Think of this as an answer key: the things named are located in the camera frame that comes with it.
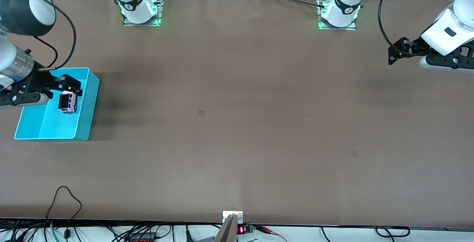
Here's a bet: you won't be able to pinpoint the thin black looped cable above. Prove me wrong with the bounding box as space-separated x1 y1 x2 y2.
46 186 83 239

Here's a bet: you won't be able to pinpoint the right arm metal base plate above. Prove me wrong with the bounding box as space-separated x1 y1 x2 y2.
123 0 166 27

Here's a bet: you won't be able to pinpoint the aluminium profile bar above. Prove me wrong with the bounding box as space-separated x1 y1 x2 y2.
214 214 238 242

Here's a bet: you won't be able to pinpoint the white metal table bracket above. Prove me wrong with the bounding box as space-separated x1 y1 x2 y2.
223 211 244 224

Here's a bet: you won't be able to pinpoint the teal plastic bin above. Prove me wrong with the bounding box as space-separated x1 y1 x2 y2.
14 67 100 142

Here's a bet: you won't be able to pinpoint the red and black clip leads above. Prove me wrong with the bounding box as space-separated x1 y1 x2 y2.
254 225 287 242

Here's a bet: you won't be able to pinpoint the black coiled floor cable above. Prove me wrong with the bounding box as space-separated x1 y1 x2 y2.
375 226 411 238

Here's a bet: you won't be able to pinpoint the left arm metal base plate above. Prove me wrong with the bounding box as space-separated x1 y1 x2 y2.
316 0 357 31

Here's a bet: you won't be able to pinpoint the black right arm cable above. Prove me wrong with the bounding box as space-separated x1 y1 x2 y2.
11 0 77 70

